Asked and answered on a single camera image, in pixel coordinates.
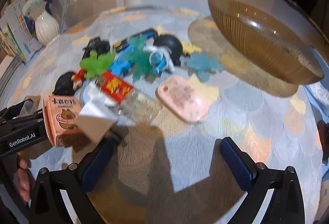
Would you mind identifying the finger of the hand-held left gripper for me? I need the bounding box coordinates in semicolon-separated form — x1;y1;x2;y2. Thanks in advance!
0;107;45;134
0;129;56;161

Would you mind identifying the white plastic bag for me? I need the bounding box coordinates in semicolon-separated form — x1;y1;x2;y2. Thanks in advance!
304;80;329;122

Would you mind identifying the clear jar with red label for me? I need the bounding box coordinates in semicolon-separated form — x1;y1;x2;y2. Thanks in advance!
96;71;163;126

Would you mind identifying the amber ribbed glass bowl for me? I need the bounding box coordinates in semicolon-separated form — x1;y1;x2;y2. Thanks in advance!
208;0;325;85

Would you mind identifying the grey ribbed panel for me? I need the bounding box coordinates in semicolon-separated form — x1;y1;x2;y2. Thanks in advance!
0;57;24;102

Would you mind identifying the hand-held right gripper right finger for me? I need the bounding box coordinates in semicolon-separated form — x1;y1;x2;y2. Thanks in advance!
220;137;305;224

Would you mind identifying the blue snowflake plastic toy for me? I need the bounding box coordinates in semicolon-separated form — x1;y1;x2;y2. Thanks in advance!
186;51;225;82

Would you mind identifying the teal spiky plastic toy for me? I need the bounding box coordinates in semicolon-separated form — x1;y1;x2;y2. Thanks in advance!
127;36;155;79

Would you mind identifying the pink printed carton box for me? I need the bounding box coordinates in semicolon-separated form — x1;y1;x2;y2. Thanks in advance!
42;95;86;148

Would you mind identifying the black toy car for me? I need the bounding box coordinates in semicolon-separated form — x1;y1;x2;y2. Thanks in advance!
82;37;111;57

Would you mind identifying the blue and white figure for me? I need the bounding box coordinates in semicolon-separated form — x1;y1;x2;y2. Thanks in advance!
143;45;176;76

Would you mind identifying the stack of green books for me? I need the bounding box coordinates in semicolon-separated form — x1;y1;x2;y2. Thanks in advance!
0;27;26;63

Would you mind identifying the black round toy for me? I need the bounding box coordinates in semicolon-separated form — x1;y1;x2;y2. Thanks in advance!
52;71;78;96

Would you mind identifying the brown object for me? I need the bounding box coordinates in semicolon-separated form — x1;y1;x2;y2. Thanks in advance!
316;120;329;149

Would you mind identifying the white ribbed vase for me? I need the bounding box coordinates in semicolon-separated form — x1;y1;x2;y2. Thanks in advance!
35;10;61;46

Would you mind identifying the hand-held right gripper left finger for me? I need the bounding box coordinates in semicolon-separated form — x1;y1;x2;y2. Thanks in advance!
29;135;123;224

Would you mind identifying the light blue lighter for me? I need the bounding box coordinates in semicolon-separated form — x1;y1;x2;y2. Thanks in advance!
110;53;134;77

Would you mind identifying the colourful printed booklet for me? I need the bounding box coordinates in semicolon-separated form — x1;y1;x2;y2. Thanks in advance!
5;0;43;61

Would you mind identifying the person's left hand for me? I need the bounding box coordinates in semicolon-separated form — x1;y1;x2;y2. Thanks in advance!
17;158;33;202

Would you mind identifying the pink flat case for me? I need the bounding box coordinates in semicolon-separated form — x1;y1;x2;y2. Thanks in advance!
156;76;209;122

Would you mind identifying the small red capped figure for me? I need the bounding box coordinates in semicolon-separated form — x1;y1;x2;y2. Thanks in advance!
72;68;89;91

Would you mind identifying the green spiky plastic toy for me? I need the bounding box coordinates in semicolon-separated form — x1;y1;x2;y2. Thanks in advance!
79;49;117;79

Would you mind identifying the black blue marker pen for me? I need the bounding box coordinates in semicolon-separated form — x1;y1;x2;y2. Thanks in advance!
112;29;159;54

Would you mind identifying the black ball figure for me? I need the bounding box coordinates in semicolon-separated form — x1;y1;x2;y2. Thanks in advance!
154;33;184;66

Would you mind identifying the yellow lighter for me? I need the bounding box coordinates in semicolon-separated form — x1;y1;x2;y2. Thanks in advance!
181;43;204;56

